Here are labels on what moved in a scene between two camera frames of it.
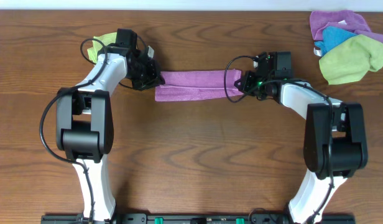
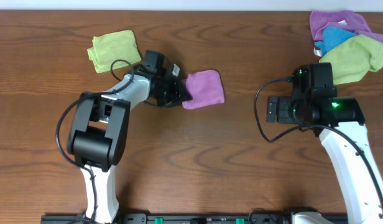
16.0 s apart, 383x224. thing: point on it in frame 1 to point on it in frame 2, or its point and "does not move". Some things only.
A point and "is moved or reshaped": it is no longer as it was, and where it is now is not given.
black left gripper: (151, 78) to (171, 90)
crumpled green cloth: (349, 61) does not move
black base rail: (199, 218) does not move
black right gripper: (247, 83) to (272, 109)
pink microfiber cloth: (199, 84) is moved or reshaped
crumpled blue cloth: (331, 37) does not move
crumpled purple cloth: (348, 20) does not move
